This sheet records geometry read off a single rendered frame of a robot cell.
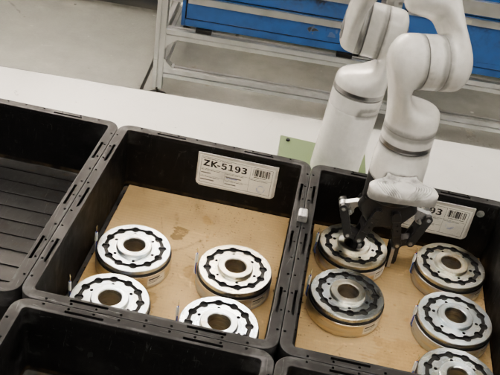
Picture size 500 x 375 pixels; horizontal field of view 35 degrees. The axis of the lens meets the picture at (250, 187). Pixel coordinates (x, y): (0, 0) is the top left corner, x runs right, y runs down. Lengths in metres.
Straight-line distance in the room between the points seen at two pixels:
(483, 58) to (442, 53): 2.13
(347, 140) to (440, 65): 0.46
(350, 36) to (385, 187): 0.38
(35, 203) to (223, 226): 0.29
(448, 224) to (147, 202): 0.46
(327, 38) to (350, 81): 1.67
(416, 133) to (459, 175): 0.70
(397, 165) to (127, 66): 2.47
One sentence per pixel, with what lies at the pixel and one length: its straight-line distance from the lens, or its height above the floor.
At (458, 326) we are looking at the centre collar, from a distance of 1.09.
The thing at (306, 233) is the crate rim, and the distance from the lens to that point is 1.06.
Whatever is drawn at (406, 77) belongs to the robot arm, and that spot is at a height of 1.16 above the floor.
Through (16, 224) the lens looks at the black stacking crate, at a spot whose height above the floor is 0.83.
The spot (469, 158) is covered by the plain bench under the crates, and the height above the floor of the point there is 0.70.
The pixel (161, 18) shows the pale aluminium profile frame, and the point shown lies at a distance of 3.07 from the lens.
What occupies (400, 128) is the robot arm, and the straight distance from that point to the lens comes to 1.03.
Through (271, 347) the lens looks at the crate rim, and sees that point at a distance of 0.90.
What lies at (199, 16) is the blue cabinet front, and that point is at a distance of 3.05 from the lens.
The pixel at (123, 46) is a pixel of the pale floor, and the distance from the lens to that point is 3.60.
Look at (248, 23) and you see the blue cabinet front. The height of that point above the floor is 0.37.
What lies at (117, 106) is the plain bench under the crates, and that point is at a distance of 1.74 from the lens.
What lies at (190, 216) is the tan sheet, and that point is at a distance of 1.22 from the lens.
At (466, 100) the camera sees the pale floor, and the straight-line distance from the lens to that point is 3.69.
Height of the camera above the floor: 1.57
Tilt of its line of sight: 35 degrees down
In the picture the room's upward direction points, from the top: 10 degrees clockwise
